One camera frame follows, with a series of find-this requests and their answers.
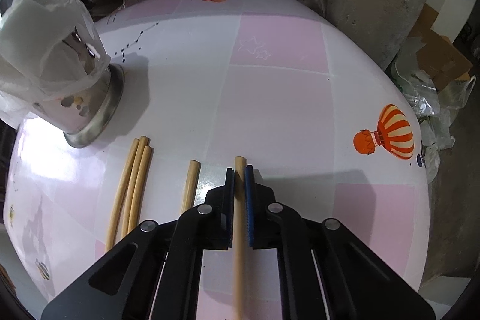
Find white plastic bag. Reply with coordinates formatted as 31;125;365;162
1;0;111;127

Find cardboard box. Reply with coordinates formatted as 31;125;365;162
408;4;472;91

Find steel utensil holder cup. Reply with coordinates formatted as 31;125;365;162
33;27;125;150

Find wooden chopstick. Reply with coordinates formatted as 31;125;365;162
180;160;201;214
233;156;247;319
121;136;150;238
105;138;139;252
127;145;152;233

